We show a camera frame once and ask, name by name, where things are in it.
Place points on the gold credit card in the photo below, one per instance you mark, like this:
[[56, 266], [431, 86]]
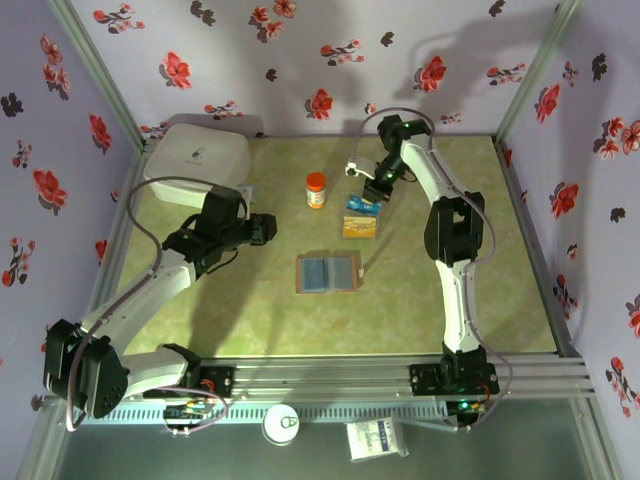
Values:
[[360, 227]]

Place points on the teal credit card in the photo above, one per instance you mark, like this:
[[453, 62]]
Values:
[[313, 275]]

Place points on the brown leather card holder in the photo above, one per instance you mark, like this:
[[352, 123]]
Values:
[[327, 275]]

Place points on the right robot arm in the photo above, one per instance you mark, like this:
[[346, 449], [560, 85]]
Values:
[[455, 230]]

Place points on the orange pill bottle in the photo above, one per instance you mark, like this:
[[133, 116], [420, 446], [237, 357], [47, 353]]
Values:
[[315, 192]]

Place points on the white square pill case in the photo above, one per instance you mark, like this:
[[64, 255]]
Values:
[[195, 155]]

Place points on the white round lock disc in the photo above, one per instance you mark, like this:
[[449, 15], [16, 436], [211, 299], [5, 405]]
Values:
[[281, 424]]

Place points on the left small circuit board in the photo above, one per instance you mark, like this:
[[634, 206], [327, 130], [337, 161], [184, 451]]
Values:
[[185, 412]]

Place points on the small circuit board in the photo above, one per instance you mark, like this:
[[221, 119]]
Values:
[[462, 406], [185, 412]]

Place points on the right small circuit board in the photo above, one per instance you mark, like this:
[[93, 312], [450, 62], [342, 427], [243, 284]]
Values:
[[462, 406]]

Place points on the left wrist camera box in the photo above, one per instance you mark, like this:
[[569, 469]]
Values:
[[245, 192]]

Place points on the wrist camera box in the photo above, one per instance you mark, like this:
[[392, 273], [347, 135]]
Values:
[[245, 192], [360, 166]]

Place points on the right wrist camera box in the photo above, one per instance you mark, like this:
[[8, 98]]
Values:
[[360, 166]]

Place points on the aluminium side frame rail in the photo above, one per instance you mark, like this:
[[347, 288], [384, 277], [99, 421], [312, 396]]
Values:
[[135, 167], [516, 187]]

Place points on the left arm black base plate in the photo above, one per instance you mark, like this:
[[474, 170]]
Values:
[[220, 382]]

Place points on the aluminium front frame rail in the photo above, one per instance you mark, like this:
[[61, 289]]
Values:
[[320, 380]]

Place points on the aluminium corner post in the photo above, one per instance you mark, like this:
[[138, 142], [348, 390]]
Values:
[[535, 75], [100, 75]]

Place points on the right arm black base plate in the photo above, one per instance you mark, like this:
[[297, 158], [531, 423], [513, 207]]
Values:
[[425, 380]]

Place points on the aluminium lower frame strut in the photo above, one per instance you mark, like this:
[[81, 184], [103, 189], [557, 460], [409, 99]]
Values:
[[42, 450], [602, 440]]

